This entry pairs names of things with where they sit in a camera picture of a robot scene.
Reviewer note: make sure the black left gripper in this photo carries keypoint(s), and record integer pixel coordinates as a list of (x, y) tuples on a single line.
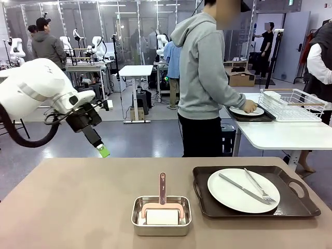
[(84, 119)]

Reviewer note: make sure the red hanging garment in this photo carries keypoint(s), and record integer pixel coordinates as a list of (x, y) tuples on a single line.
[(307, 49)]

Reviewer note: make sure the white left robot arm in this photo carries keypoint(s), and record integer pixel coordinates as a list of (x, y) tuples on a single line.
[(33, 83)]

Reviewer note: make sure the pink spoon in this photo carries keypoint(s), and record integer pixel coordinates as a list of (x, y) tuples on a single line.
[(162, 186)]

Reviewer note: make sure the dark brown serving tray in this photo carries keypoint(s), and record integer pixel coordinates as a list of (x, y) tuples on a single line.
[(290, 205), (259, 118)]

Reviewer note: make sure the small cardboard box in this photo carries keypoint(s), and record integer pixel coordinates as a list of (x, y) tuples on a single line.
[(137, 114)]

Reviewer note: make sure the low wooden shoe shelf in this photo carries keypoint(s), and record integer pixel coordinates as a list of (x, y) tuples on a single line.
[(236, 62)]

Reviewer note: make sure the silver fork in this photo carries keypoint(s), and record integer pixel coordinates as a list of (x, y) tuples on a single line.
[(252, 180)]

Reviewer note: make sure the person's right forearm grey sleeve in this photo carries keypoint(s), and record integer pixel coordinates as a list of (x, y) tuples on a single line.
[(233, 99)]

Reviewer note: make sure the person in light blue shirt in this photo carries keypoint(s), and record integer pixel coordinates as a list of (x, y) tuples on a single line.
[(172, 62)]

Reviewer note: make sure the black tripod stand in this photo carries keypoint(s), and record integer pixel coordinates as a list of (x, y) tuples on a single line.
[(272, 59)]

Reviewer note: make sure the grey blue door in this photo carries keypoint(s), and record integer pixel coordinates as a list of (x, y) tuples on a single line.
[(291, 46)]

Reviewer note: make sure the person in grey top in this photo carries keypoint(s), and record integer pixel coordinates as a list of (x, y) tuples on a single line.
[(30, 39)]

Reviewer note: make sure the person's right hand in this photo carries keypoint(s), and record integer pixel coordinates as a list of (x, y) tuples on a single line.
[(250, 106)]

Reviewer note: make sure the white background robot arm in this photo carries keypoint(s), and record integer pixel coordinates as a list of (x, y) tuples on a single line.
[(162, 42), (16, 48), (98, 48), (66, 44)]

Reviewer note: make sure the steel rectangular container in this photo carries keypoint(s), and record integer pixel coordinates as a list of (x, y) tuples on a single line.
[(160, 229)]

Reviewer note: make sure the silver table knife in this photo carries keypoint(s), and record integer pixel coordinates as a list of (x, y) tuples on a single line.
[(233, 182)]

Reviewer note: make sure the person in grey hoodie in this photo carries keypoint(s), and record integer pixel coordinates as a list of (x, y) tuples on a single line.
[(199, 77)]

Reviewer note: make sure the white standing desk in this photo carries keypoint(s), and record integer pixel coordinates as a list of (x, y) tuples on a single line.
[(136, 70)]

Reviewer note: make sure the person dark vest white sleeves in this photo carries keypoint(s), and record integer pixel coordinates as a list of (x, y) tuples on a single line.
[(321, 85)]

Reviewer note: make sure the white rectangular holder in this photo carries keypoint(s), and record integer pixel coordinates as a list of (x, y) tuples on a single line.
[(272, 96)]

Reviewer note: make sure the white round plate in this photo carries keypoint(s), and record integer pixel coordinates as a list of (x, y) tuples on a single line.
[(233, 197), (237, 111)]

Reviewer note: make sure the black stool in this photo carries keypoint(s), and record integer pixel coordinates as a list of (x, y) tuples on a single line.
[(142, 99)]

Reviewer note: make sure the person in black clothes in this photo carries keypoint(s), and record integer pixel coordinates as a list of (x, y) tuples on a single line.
[(267, 41)]

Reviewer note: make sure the open cardboard box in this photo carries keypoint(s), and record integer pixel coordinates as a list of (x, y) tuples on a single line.
[(241, 80)]

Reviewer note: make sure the person black cap grey hoodie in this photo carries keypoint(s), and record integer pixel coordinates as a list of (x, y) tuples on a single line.
[(48, 48)]

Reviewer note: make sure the white robot workbench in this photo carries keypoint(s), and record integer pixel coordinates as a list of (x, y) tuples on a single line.
[(83, 68)]

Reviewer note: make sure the white table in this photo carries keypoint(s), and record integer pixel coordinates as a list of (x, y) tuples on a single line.
[(285, 135)]

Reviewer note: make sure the small white camera box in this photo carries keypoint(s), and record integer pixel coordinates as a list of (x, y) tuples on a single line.
[(108, 105)]

